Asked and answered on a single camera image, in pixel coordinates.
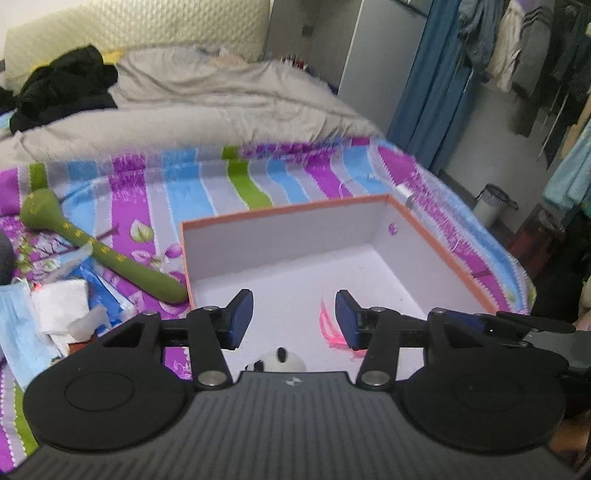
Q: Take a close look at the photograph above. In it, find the blue face mask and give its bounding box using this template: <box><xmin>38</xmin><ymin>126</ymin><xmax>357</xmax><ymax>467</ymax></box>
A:
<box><xmin>0</xmin><ymin>281</ymin><xmax>62</xmax><ymax>394</ymax></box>

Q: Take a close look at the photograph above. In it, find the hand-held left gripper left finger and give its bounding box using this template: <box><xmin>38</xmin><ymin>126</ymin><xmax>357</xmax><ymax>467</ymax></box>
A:
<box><xmin>99</xmin><ymin>288</ymin><xmax>254</xmax><ymax>391</ymax></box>

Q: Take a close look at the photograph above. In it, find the cream padded headboard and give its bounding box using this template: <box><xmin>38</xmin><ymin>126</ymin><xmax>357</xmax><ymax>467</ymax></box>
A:
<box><xmin>4</xmin><ymin>0</ymin><xmax>271</xmax><ymax>91</ymax></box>

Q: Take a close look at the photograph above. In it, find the blue plastic bag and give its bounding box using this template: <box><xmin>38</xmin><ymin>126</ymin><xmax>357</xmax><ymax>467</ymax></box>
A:
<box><xmin>48</xmin><ymin>240</ymin><xmax>136</xmax><ymax>325</ymax></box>

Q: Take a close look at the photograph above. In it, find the grey wardrobe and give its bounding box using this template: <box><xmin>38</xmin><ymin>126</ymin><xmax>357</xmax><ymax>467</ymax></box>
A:
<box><xmin>338</xmin><ymin>0</ymin><xmax>430</xmax><ymax>137</ymax></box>

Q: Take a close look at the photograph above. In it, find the blue curtain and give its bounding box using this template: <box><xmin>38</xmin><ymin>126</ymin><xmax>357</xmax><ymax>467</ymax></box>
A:
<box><xmin>387</xmin><ymin>0</ymin><xmax>484</xmax><ymax>174</ymax></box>

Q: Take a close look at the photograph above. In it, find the striped floral bed sheet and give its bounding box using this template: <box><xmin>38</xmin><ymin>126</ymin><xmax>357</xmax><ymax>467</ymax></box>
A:
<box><xmin>0</xmin><ymin>111</ymin><xmax>539</xmax><ymax>469</ymax></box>

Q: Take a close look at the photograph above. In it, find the white tissue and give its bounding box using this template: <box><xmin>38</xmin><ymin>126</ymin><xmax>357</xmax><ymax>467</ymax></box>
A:
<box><xmin>30</xmin><ymin>279</ymin><xmax>91</xmax><ymax>357</ymax></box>

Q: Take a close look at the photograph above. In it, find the green massage stick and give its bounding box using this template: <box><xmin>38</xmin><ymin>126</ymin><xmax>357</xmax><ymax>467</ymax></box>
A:
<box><xmin>19</xmin><ymin>188</ymin><xmax>189</xmax><ymax>305</ymax></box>

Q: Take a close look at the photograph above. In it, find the orange-edged cardboard box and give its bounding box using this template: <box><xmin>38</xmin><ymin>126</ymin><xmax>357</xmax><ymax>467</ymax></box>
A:
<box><xmin>179</xmin><ymin>194</ymin><xmax>502</xmax><ymax>374</ymax></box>

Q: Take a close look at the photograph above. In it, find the pink feather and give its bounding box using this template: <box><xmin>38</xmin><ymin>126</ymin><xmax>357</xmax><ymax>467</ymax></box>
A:
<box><xmin>318</xmin><ymin>298</ymin><xmax>366</xmax><ymax>354</ymax></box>

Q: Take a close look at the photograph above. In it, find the red stool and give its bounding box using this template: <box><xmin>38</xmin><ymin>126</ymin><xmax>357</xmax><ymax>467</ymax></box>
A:
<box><xmin>508</xmin><ymin>203</ymin><xmax>567</xmax><ymax>278</ymax></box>

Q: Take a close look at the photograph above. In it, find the grey quilt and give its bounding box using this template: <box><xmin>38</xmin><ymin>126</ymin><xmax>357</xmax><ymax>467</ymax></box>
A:
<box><xmin>0</xmin><ymin>48</ymin><xmax>385</xmax><ymax>165</ymax></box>

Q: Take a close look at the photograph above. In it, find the person's right forearm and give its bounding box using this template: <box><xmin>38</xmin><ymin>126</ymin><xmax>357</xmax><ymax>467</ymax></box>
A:
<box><xmin>547</xmin><ymin>411</ymin><xmax>591</xmax><ymax>468</ymax></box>

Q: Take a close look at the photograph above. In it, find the row of hanging clothes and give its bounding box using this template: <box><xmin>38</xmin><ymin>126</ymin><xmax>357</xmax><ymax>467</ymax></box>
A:
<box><xmin>457</xmin><ymin>0</ymin><xmax>591</xmax><ymax>219</ymax></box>

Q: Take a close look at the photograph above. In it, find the black clothing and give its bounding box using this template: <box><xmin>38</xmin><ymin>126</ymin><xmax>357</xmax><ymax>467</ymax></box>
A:
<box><xmin>0</xmin><ymin>45</ymin><xmax>119</xmax><ymax>134</ymax></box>

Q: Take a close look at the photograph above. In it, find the white trash bin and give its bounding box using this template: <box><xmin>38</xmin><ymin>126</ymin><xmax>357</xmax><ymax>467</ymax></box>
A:
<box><xmin>472</xmin><ymin>184</ymin><xmax>518</xmax><ymax>230</ymax></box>

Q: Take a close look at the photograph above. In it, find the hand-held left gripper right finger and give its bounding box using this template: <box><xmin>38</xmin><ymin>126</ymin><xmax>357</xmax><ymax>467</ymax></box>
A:
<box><xmin>335</xmin><ymin>289</ymin><xmax>491</xmax><ymax>389</ymax></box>

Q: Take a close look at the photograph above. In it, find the panda plush toy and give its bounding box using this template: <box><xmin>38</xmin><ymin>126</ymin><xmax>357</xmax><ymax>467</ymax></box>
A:
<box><xmin>245</xmin><ymin>347</ymin><xmax>308</xmax><ymax>374</ymax></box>

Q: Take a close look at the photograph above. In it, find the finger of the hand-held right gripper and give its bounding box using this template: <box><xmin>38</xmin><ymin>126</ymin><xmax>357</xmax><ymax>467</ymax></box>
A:
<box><xmin>482</xmin><ymin>329</ymin><xmax>540</xmax><ymax>349</ymax></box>
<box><xmin>428</xmin><ymin>308</ymin><xmax>578</xmax><ymax>335</ymax></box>

